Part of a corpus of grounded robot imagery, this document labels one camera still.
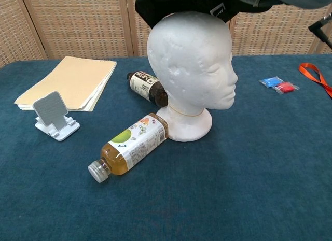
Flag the blue table cloth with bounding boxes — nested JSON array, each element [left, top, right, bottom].
[[0, 53, 332, 241]]

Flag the orange lanyard strap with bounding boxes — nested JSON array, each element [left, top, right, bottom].
[[298, 62, 332, 98]]

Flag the white foam mannequin head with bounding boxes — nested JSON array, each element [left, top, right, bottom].
[[146, 10, 239, 143]]

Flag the black baseball cap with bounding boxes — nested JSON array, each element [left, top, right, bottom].
[[134, 0, 285, 29]]

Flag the black stand rod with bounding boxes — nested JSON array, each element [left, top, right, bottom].
[[308, 13, 332, 49]]

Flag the cream paper stack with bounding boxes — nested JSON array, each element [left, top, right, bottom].
[[14, 56, 118, 112]]

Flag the blue wrapped candy packet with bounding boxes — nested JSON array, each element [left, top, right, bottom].
[[259, 76, 282, 89]]

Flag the white grey phone stand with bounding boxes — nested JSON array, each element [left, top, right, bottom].
[[33, 91, 80, 141]]

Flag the dark tea bottle black cap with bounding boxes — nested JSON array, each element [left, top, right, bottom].
[[126, 71, 169, 107]]

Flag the red wrapped candy packet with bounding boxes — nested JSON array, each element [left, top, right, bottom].
[[272, 81, 300, 94]]

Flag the green tea bottle clear cap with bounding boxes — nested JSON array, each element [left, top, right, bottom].
[[87, 113, 169, 183]]

